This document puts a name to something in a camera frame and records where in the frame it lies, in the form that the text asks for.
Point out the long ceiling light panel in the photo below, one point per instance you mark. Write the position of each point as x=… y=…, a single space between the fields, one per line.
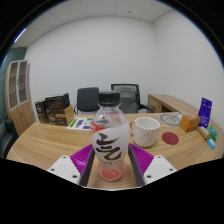
x=20 y=35

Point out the wooden cabinet with glass doors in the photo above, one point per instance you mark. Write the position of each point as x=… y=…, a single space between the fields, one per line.
x=20 y=110

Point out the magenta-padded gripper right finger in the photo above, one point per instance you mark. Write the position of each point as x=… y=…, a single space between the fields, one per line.
x=159 y=168

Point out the orange-brown cardboard box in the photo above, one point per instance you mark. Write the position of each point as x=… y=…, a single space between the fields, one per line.
x=189 y=122

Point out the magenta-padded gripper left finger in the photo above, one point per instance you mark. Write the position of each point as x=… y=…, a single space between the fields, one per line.
x=63 y=168

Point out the black leather armchair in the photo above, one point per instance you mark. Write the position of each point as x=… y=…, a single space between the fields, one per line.
x=7 y=136

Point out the grey mesh-back office chair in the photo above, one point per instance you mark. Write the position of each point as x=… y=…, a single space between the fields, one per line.
x=130 y=96

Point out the black padded office chair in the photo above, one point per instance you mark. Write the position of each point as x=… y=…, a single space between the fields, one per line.
x=87 y=99

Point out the clear drink bottle black cap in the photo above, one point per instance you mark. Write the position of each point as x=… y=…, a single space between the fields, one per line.
x=110 y=140

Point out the dark brown printed box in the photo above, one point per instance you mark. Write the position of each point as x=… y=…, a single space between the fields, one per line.
x=57 y=100

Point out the wooden side desk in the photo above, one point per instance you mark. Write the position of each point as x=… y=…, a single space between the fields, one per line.
x=166 y=101

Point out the white green purple leaflet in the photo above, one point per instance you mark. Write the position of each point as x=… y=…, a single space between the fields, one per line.
x=79 y=123

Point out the white speckled mug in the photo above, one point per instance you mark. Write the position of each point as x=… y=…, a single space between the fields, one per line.
x=146 y=131

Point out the purple standing pouch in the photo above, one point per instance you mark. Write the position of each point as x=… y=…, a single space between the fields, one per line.
x=205 y=111

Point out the green flat box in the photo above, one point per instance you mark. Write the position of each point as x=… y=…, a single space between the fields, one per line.
x=212 y=132

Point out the small tan packet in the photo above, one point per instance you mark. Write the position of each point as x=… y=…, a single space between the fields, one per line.
x=203 y=132

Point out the flat round red coaster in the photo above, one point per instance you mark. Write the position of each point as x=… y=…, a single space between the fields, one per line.
x=170 y=138

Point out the kraft-sided dark carton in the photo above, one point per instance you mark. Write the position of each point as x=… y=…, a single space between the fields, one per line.
x=60 y=116

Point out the small blue box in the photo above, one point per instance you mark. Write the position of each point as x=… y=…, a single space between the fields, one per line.
x=211 y=143

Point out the tall dark brown box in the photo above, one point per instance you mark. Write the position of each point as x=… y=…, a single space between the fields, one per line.
x=40 y=111

